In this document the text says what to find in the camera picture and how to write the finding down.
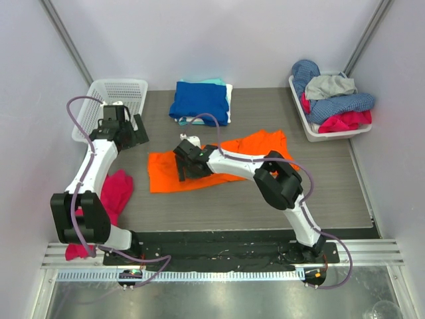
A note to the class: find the folded white t-shirt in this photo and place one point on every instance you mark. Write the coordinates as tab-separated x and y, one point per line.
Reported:
192	100

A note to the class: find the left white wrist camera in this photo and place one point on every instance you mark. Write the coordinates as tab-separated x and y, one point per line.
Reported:
118	103

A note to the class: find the aluminium rail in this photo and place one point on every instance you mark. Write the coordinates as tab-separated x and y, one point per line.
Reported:
362	252

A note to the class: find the white plastic bin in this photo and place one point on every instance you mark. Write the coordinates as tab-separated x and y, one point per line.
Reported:
312	135

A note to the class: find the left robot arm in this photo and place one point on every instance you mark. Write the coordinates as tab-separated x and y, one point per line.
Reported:
78	213

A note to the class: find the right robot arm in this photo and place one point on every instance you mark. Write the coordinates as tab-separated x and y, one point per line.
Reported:
278	182

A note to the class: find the left corner metal post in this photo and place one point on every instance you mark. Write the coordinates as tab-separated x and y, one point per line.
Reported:
66	39

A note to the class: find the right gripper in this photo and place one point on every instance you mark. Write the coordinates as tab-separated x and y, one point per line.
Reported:
185	163

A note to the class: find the pink cloth on table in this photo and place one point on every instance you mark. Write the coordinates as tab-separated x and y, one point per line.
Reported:
116	192

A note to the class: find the grey t-shirt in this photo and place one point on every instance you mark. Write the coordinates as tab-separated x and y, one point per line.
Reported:
327	86

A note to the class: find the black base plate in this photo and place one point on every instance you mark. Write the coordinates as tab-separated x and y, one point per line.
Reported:
232	251

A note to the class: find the white perforated plastic basket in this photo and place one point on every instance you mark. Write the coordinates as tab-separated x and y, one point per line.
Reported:
132	92

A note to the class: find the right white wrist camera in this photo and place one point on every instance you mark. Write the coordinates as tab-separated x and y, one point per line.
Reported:
195	140

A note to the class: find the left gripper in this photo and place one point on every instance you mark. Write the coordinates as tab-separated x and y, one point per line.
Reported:
133	133

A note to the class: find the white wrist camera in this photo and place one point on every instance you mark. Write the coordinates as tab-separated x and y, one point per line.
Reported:
195	140
118	103

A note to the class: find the folded blue t-shirt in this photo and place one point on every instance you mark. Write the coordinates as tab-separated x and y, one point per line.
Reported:
201	104

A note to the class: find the orange t-shirt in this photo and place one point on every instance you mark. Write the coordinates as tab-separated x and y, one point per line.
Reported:
162	167

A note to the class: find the corner metal post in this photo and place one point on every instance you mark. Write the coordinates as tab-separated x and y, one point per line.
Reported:
373	25
66	39

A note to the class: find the white slotted cable duct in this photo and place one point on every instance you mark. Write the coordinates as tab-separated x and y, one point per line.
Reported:
132	275

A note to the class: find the right corner metal post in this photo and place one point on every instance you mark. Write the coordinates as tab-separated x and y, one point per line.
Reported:
373	25

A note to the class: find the folded teal t-shirt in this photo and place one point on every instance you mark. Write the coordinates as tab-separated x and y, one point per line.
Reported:
212	81

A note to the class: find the pink t-shirt in bin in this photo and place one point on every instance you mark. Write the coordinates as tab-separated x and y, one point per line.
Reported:
339	123

